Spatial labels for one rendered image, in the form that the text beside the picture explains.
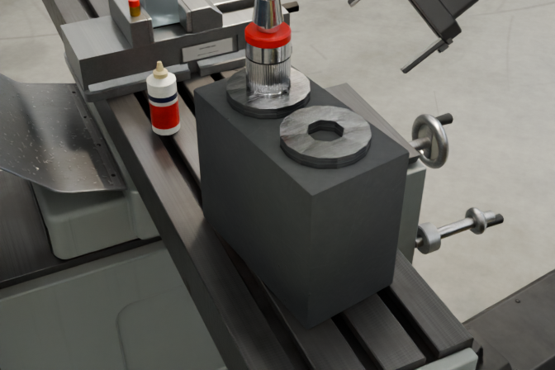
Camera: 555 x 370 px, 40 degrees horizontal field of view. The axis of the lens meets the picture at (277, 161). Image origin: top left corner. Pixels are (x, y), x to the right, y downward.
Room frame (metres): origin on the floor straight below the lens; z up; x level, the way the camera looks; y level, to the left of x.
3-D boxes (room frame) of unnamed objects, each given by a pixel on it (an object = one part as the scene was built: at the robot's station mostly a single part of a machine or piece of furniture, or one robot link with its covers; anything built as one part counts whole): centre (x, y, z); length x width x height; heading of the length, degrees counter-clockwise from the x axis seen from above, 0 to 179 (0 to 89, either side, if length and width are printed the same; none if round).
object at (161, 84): (0.90, 0.16, 0.98); 0.04 x 0.04 x 0.11
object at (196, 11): (1.11, 0.14, 1.02); 0.12 x 0.06 x 0.04; 26
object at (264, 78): (0.69, 0.01, 1.16); 0.05 x 0.05 x 0.06
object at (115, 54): (1.10, 0.16, 0.98); 0.35 x 0.15 x 0.11; 116
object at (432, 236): (1.15, -0.37, 0.51); 0.22 x 0.06 x 0.06; 115
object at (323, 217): (0.65, -0.02, 1.03); 0.22 x 0.12 x 0.20; 34
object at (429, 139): (1.26, -0.28, 0.63); 0.16 x 0.12 x 0.12; 115
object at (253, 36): (0.69, 0.01, 1.19); 0.05 x 0.05 x 0.01
